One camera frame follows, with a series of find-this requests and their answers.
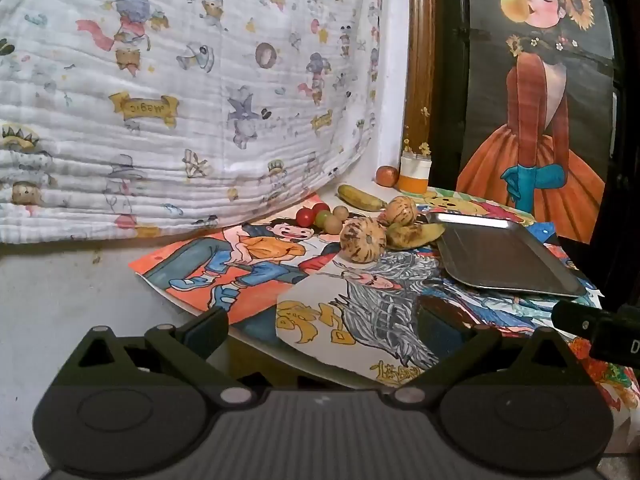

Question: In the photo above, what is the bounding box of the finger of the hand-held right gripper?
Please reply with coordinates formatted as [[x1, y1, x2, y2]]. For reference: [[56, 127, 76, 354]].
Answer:
[[551, 300, 608, 335]]

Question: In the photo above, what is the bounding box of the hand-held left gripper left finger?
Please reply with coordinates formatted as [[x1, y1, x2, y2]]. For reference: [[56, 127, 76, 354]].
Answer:
[[64, 306, 256, 408]]

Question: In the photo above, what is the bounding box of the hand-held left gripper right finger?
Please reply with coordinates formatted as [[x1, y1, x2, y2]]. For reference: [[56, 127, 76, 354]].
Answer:
[[394, 305, 597, 408]]

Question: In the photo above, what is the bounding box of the metal tray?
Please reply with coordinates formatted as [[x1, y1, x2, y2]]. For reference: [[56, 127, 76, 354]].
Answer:
[[425, 211, 588, 298]]

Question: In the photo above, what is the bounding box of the brown spotted banana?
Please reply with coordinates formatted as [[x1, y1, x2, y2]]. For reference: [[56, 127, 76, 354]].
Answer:
[[385, 222, 447, 251]]

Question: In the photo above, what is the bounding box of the striped pepino melon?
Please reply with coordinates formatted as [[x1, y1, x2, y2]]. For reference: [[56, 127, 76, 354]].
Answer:
[[377, 195, 418, 227], [340, 216, 388, 264]]

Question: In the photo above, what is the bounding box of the yellow banana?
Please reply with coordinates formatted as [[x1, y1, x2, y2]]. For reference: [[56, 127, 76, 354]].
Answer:
[[337, 184, 387, 212]]

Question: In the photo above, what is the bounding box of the orange cartoon boy drawing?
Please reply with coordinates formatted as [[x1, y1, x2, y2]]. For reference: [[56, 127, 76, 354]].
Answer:
[[128, 192, 351, 328]]

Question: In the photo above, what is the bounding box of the white and orange cup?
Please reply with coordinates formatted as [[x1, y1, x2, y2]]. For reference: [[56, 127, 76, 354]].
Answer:
[[399, 154, 432, 195]]

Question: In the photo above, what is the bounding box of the yellow flower twig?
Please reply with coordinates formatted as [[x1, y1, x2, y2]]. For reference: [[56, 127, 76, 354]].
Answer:
[[404, 105, 432, 159]]

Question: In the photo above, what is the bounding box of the dark door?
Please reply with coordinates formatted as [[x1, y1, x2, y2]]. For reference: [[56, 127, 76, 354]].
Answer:
[[432, 0, 640, 311]]

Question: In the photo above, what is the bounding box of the white printed blanket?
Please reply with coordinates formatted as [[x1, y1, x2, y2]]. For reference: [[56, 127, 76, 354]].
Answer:
[[0, 0, 387, 247]]

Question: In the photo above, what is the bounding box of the wall poster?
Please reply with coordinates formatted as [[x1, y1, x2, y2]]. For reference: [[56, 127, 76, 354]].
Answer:
[[452, 0, 618, 246]]

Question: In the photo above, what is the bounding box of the brown wooden door frame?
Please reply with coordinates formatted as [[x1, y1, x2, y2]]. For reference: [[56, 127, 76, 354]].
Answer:
[[401, 0, 441, 181]]

